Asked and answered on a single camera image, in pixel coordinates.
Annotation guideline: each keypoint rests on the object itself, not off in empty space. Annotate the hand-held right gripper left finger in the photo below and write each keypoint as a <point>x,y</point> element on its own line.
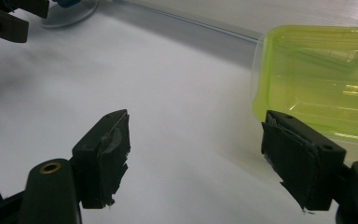
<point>101,161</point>

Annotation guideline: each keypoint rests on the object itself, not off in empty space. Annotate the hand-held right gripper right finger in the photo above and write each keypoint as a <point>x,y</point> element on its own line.
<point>301,161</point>

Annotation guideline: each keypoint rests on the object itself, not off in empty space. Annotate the green translucent plastic container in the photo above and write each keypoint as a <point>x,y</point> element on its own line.
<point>320,81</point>

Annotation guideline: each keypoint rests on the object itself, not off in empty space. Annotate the blue object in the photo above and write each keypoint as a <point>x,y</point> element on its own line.
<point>66,2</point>

